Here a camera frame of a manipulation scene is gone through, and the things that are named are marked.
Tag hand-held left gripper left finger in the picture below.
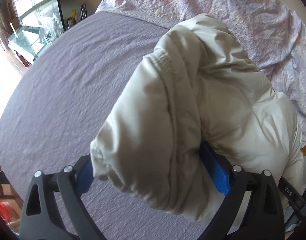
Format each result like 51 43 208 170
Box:
18 154 106 240

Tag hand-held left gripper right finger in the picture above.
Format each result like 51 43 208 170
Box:
197 141 285 240

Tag beige puffer jacket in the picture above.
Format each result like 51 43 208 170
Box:
90 13 305 223

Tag bed with purple sheet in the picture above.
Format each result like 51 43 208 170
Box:
0 10 218 240

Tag red bag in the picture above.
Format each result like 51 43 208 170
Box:
0 200 21 230

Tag floral pink duvet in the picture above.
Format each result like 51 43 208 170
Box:
95 0 306 138

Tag clear plastic bag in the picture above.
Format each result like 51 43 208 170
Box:
39 12 62 42

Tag dark bottles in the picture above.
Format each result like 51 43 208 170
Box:
65 3 88 29

